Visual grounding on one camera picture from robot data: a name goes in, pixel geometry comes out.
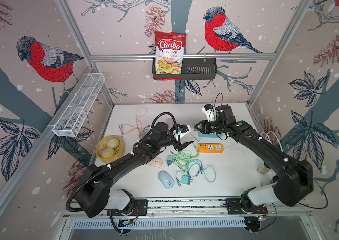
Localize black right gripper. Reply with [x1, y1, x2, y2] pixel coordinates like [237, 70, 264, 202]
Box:
[193, 119, 226, 135]

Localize teal USB charger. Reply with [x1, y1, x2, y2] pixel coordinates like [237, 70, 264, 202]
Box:
[177, 175, 193, 187]
[166, 155, 174, 167]

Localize teal multi-head charging cable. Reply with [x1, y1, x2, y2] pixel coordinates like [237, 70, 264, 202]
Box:
[177, 158, 217, 187]

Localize pink wireless mouse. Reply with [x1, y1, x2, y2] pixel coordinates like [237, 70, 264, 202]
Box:
[147, 158, 163, 168]

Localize light blue wireless mouse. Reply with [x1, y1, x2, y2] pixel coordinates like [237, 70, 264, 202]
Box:
[157, 171, 175, 189]

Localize pink multi-head charging cable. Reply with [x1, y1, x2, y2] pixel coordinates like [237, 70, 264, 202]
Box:
[118, 106, 152, 138]

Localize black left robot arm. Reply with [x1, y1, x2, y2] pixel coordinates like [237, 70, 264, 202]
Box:
[65, 112, 191, 218]

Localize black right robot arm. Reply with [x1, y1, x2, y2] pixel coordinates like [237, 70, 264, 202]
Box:
[194, 103, 318, 212]

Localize blue power strip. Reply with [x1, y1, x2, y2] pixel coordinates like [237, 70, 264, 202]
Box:
[198, 132, 218, 139]

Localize orange power strip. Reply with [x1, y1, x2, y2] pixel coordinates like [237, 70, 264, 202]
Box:
[198, 144, 224, 154]

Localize white steamed bun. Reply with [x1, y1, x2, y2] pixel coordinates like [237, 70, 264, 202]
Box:
[106, 137, 120, 149]
[101, 148, 116, 159]

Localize yellow bamboo steamer basket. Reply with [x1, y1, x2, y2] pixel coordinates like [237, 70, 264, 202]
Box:
[95, 136, 125, 164]

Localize clear shaker bottle black cap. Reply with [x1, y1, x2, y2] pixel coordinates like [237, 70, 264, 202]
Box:
[257, 163, 271, 175]

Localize Chuba cassava chips bag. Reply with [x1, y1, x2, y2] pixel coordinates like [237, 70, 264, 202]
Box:
[154, 31, 187, 75]

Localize aluminium back crossbar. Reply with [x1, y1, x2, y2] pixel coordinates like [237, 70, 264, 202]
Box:
[89, 53, 277, 63]

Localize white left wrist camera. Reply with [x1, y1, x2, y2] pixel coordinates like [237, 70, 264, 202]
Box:
[172, 124, 191, 133]

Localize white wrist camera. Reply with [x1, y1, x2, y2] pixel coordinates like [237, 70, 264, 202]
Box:
[172, 124, 191, 133]
[202, 104, 216, 122]

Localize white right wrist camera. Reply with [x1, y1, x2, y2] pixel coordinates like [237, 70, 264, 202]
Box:
[202, 104, 216, 122]

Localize black wire wall basket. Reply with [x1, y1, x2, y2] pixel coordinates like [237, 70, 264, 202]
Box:
[152, 58, 218, 81]

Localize aluminium front rail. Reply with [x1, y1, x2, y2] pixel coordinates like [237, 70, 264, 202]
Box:
[63, 197, 311, 233]

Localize white power strip cords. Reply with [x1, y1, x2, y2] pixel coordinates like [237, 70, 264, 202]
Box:
[259, 130, 286, 154]

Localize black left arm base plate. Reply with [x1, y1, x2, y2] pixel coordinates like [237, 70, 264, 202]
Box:
[106, 199, 148, 217]

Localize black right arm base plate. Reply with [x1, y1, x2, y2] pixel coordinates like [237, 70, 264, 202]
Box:
[223, 197, 268, 215]

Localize white wire wall shelf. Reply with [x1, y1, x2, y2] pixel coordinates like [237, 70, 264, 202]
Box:
[52, 73, 105, 138]

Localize aluminium right corner post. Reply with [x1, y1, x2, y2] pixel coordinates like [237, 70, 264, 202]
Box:
[248, 0, 312, 107]

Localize aluminium frame corner post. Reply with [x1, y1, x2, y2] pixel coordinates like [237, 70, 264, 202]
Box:
[54, 0, 115, 106]

